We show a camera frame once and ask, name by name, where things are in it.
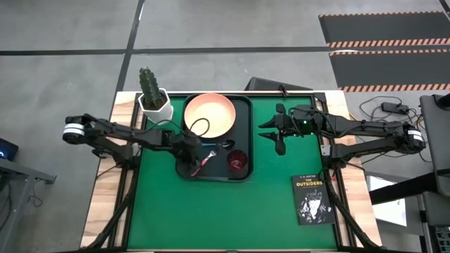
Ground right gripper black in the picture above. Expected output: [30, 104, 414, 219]
[257, 103, 319, 156]

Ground fork with pink handle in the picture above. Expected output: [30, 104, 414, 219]
[190, 147, 221, 178]

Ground spoon with blue handle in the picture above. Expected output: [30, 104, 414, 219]
[202, 139, 236, 149]

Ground dark red cup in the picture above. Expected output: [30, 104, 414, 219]
[227, 149, 249, 170]

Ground pink plate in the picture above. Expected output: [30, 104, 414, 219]
[184, 92, 237, 139]

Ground dark green plastic tray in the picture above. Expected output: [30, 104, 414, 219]
[174, 93, 255, 183]

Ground green cactus plant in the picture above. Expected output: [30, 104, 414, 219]
[139, 67, 168, 110]

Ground green table mat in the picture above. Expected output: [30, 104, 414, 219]
[127, 95, 338, 250]

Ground black Outsiders book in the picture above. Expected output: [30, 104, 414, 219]
[291, 174, 336, 226]

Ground black power adapter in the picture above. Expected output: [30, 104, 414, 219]
[381, 101, 411, 115]

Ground black hazard-striped floor mat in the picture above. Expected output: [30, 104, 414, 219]
[328, 48, 450, 93]
[318, 11, 450, 49]

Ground white paper sheet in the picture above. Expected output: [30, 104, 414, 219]
[366, 174, 408, 228]

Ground grey side table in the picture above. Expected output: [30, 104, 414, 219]
[0, 157, 57, 253]

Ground black device with blue light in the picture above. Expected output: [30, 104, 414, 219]
[0, 137, 20, 162]

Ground tangled floor cables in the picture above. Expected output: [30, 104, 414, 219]
[347, 95, 434, 164]

